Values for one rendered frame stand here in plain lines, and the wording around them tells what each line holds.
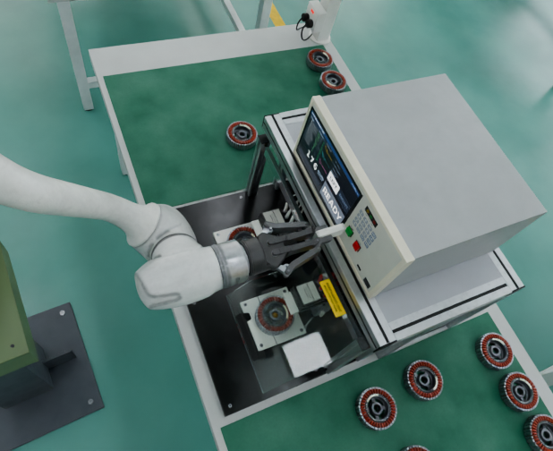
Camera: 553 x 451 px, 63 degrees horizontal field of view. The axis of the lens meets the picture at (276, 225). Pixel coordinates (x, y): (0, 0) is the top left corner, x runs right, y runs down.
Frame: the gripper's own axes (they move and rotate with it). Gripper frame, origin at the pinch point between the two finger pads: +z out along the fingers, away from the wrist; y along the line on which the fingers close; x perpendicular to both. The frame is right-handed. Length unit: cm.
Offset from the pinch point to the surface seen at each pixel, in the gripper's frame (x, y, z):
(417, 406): -46, 42, 24
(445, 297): -9.7, 20.7, 24.9
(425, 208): 10.5, 5.2, 17.0
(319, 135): 5.1, -21.9, 6.5
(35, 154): -121, -135, -67
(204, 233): -44, -29, -16
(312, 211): -9.7, -10.4, 3.7
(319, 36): -43, -105, 61
